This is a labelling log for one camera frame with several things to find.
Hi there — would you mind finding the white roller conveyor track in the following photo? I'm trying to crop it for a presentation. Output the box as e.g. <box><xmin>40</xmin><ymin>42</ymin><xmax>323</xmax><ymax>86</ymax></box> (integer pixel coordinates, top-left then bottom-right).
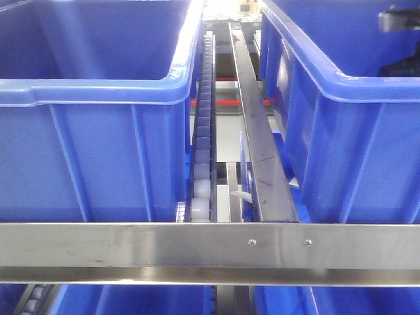
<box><xmin>184</xmin><ymin>31</ymin><xmax>217</xmax><ymax>222</ymax></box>

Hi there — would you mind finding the large blue bin right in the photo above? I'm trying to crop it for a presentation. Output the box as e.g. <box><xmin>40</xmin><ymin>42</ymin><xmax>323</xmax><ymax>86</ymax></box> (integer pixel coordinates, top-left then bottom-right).
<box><xmin>261</xmin><ymin>1</ymin><xmax>419</xmax><ymax>224</ymax></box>

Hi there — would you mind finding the large blue bin left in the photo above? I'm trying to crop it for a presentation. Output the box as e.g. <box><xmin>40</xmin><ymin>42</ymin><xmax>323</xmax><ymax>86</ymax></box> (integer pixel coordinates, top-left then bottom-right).
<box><xmin>1</xmin><ymin>1</ymin><xmax>203</xmax><ymax>222</ymax></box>

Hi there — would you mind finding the lower roller track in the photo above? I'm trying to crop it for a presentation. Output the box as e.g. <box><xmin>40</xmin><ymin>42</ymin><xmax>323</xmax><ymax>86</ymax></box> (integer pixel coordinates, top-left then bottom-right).
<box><xmin>12</xmin><ymin>283</ymin><xmax>60</xmax><ymax>315</ymax></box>

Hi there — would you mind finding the steel shelf front rail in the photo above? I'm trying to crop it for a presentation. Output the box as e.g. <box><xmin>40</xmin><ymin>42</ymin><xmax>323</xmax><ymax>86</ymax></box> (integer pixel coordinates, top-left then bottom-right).
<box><xmin>1</xmin><ymin>223</ymin><xmax>419</xmax><ymax>287</ymax></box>

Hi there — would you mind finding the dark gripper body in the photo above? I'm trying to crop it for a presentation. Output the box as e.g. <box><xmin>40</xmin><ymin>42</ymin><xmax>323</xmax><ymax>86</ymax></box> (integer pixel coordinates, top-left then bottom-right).
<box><xmin>378</xmin><ymin>6</ymin><xmax>419</xmax><ymax>77</ymax></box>

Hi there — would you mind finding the large blue bin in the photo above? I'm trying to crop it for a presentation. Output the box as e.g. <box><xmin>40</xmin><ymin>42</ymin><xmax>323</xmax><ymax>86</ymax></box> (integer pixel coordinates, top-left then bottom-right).
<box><xmin>261</xmin><ymin>1</ymin><xmax>419</xmax><ymax>224</ymax></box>
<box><xmin>1</xmin><ymin>1</ymin><xmax>203</xmax><ymax>222</ymax></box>

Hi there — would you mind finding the blue bin lower left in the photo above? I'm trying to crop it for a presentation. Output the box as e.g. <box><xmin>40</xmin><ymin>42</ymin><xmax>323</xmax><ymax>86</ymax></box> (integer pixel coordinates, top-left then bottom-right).
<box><xmin>0</xmin><ymin>283</ymin><xmax>214</xmax><ymax>315</ymax></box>

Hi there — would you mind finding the blue bin lower right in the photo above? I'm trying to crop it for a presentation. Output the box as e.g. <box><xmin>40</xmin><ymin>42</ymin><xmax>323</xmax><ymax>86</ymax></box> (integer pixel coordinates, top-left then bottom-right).
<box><xmin>254</xmin><ymin>286</ymin><xmax>419</xmax><ymax>314</ymax></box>

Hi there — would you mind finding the dark steel divider rail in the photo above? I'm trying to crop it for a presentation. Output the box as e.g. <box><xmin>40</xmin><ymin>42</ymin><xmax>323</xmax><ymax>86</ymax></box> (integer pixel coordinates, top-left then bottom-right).
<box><xmin>229</xmin><ymin>22</ymin><xmax>299</xmax><ymax>222</ymax></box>

